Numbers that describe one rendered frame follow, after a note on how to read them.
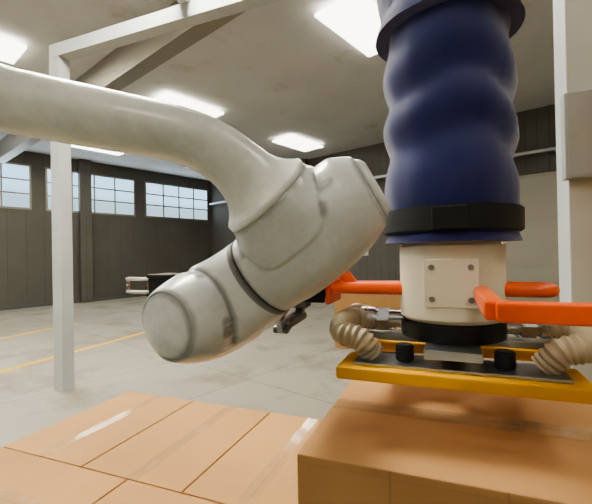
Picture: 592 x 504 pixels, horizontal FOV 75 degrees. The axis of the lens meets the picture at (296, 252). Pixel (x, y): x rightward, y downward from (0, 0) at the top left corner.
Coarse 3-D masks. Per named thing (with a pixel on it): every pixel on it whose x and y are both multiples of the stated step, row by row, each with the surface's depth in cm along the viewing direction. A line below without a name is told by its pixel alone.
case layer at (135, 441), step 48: (48, 432) 151; (96, 432) 150; (144, 432) 149; (192, 432) 148; (240, 432) 148; (288, 432) 147; (0, 480) 119; (48, 480) 118; (96, 480) 118; (144, 480) 117; (192, 480) 117; (240, 480) 116; (288, 480) 116
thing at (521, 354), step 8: (384, 344) 76; (392, 344) 75; (416, 344) 73; (424, 344) 73; (416, 352) 73; (488, 352) 69; (520, 352) 67; (528, 352) 67; (520, 360) 67; (528, 360) 67
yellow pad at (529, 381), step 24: (360, 360) 61; (384, 360) 60; (408, 360) 59; (432, 360) 60; (504, 360) 54; (408, 384) 56; (432, 384) 54; (456, 384) 53; (480, 384) 52; (504, 384) 51; (528, 384) 50; (552, 384) 50; (576, 384) 50
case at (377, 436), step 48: (384, 384) 80; (336, 432) 59; (384, 432) 59; (432, 432) 59; (480, 432) 58; (528, 432) 58; (576, 432) 58; (336, 480) 51; (384, 480) 49; (432, 480) 47; (480, 480) 46; (528, 480) 46; (576, 480) 46
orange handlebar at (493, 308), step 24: (336, 288) 71; (360, 288) 70; (384, 288) 68; (480, 288) 55; (528, 288) 60; (552, 288) 59; (504, 312) 40; (528, 312) 39; (552, 312) 38; (576, 312) 38
